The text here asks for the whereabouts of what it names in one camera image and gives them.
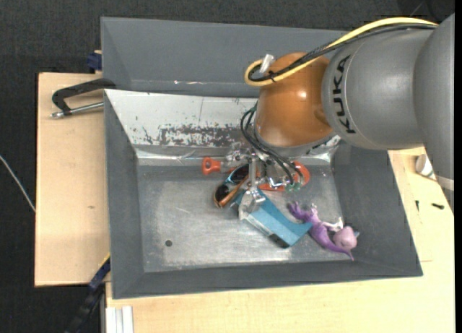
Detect orange sunglasses with blue lenses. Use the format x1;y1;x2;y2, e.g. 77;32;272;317
212;163;251;209

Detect blue flat box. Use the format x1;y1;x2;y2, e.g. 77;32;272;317
237;194;313;249

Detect grey metal bin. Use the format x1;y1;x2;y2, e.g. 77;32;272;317
100;16;424;300

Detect white paper cup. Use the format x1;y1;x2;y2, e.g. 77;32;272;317
414;153;437;181

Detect purple toy animal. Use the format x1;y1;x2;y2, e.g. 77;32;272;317
287;200;360;262

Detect orange curved plastic piece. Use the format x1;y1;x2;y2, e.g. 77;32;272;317
258;160;312;192

